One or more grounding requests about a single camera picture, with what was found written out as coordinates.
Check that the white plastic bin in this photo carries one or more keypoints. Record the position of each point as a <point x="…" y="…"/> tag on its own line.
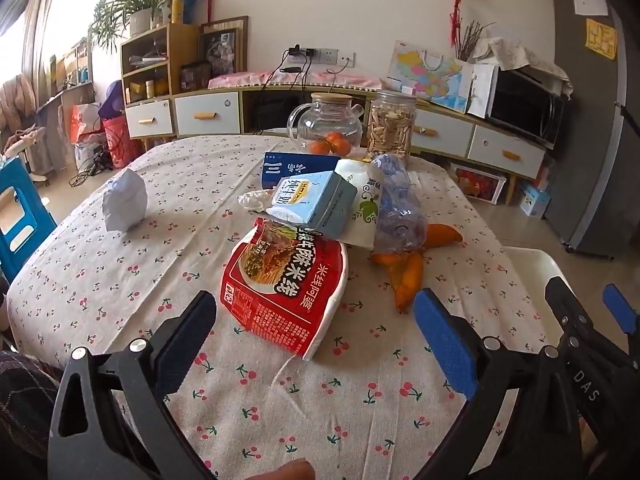
<point x="530" y="270"/>

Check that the potted green plant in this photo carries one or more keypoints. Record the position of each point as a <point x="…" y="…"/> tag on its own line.
<point x="140" y="0"/>

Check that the white and red bag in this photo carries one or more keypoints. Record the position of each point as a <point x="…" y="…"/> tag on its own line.
<point x="85" y="120"/>

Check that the person's left hand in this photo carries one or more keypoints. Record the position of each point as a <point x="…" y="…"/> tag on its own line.
<point x="287" y="471"/>

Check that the dark blue carton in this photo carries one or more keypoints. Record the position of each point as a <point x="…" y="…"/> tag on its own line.
<point x="295" y="165"/>

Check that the wall outlets with chargers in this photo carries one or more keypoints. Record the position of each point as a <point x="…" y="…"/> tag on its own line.
<point x="325" y="56"/>

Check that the blue and white box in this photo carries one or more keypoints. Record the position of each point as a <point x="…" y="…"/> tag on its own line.
<point x="534" y="199"/>

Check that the dark plaid clothing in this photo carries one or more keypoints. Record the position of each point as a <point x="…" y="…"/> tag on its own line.
<point x="25" y="410"/>

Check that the pink cloth runner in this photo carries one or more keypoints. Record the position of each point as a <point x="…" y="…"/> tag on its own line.
<point x="280" y="79"/>

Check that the crumpled white tissue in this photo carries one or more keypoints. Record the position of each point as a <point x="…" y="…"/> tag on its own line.
<point x="255" y="201"/>

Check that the crumpled white paper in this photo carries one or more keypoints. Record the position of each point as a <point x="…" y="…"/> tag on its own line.
<point x="125" y="200"/>

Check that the white paper cup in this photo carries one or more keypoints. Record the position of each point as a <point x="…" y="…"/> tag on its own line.
<point x="367" y="210"/>

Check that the floral cloth cover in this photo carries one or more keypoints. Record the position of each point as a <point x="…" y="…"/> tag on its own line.
<point x="510" y="52"/>

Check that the wooden shelf unit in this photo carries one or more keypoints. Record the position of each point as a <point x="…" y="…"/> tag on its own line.
<point x="185" y="50"/>

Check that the light blue milk carton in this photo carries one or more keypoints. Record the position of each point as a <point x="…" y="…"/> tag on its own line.
<point x="315" y="200"/>

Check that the framed picture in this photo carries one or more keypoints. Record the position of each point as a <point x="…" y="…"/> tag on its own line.
<point x="222" y="47"/>

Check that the red noodle packet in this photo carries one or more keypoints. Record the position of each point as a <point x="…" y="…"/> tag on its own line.
<point x="285" y="295"/>

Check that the white cabinet drawer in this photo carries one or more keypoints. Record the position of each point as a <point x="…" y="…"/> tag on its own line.
<point x="507" y="152"/>
<point x="442" y="132"/>
<point x="207" y="112"/>
<point x="149" y="119"/>

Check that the clear plastic snack jar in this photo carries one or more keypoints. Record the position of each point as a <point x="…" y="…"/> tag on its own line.
<point x="390" y="122"/>

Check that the grey refrigerator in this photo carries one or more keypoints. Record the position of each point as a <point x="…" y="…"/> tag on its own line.
<point x="595" y="135"/>

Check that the small dark box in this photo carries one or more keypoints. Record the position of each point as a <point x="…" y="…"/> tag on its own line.
<point x="195" y="76"/>

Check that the red gift box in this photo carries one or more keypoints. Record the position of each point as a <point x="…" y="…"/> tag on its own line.
<point x="477" y="182"/>

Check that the orange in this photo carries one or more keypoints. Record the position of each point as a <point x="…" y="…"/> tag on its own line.
<point x="340" y="142"/>
<point x="319" y="147"/>

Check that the yellow paper note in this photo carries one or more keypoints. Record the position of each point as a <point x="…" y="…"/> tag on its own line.
<point x="601" y="39"/>

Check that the red shopping bag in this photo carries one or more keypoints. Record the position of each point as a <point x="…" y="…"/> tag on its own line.
<point x="120" y="142"/>

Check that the white paper bag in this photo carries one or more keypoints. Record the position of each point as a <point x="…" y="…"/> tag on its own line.
<point x="481" y="90"/>

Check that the glass teapot with wooden lid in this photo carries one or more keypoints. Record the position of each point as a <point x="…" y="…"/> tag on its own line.
<point x="330" y="115"/>

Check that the purple bag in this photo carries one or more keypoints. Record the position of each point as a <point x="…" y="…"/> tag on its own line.
<point x="111" y="100"/>

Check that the dried twigs bunch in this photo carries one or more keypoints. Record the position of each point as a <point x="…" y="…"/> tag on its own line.
<point x="472" y="40"/>

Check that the black microwave oven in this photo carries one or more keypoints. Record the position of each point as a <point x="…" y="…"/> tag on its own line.
<point x="525" y="105"/>

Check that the colourful map board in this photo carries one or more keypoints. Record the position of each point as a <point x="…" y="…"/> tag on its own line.
<point x="425" y="75"/>

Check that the red hanging decoration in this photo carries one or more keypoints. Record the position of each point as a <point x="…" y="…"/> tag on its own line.
<point x="457" y="0"/>

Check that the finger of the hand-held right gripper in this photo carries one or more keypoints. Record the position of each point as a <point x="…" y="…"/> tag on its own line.
<point x="619" y="307"/>
<point x="562" y="300"/>

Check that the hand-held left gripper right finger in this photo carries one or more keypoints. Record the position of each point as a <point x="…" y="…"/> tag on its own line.
<point x="442" y="340"/>

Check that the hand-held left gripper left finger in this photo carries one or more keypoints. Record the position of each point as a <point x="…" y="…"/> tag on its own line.
<point x="187" y="332"/>

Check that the beige curtain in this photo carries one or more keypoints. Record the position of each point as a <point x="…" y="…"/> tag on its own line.
<point x="30" y="25"/>

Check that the yellow bottle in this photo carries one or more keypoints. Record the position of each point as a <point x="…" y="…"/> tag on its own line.
<point x="176" y="7"/>

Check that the long wooden cabinet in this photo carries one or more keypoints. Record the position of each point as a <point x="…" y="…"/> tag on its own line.
<point x="260" y="91"/>

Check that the crushed clear plastic bottle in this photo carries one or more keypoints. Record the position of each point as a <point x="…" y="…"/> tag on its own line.
<point x="400" y="210"/>

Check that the blue plastic stool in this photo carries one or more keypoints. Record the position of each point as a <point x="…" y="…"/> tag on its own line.
<point x="20" y="220"/>

